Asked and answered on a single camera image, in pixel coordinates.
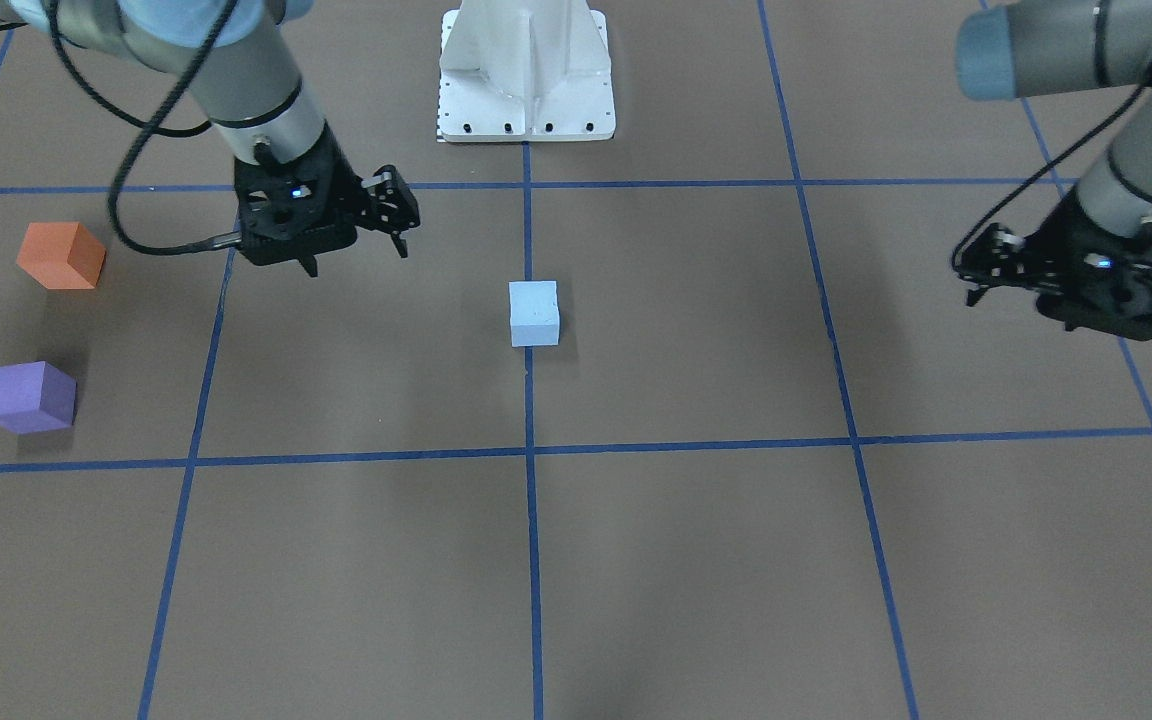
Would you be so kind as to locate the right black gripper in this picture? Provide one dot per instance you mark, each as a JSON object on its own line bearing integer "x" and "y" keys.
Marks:
{"x": 345, "y": 177}

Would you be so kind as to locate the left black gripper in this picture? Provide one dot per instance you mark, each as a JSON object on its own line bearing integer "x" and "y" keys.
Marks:
{"x": 1069, "y": 226}

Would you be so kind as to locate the light blue foam block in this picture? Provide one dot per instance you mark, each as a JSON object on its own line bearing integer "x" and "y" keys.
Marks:
{"x": 534, "y": 314}

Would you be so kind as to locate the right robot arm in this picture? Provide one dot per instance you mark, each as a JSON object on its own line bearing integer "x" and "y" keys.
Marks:
{"x": 233, "y": 75}

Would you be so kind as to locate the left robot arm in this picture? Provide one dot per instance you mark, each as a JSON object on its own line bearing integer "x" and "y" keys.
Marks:
{"x": 1041, "y": 48}

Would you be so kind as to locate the orange foam block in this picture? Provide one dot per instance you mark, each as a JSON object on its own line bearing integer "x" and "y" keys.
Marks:
{"x": 62, "y": 256}

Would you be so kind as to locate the purple foam block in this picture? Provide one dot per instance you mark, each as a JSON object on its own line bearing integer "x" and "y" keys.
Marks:
{"x": 35, "y": 398}

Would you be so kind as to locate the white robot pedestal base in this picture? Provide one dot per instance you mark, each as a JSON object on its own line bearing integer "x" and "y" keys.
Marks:
{"x": 525, "y": 72}

